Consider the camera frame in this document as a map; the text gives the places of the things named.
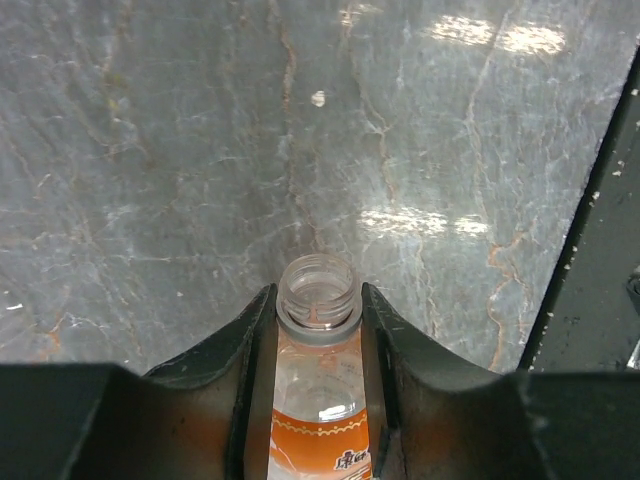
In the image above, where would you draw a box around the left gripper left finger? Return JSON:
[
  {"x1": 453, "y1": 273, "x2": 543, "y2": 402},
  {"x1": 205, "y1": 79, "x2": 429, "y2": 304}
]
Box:
[{"x1": 1, "y1": 285, "x2": 277, "y2": 479}]

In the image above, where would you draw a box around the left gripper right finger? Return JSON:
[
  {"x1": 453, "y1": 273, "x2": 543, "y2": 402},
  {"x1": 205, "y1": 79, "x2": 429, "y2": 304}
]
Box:
[{"x1": 362, "y1": 284, "x2": 639, "y2": 479}]

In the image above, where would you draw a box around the orange drink bottle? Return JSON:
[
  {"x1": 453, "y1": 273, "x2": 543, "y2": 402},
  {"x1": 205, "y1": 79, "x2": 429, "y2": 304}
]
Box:
[{"x1": 267, "y1": 254, "x2": 372, "y2": 479}]

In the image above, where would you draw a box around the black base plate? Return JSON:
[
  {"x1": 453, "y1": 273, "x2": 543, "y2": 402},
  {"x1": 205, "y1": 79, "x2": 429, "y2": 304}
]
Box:
[{"x1": 519, "y1": 61, "x2": 639, "y2": 372}]

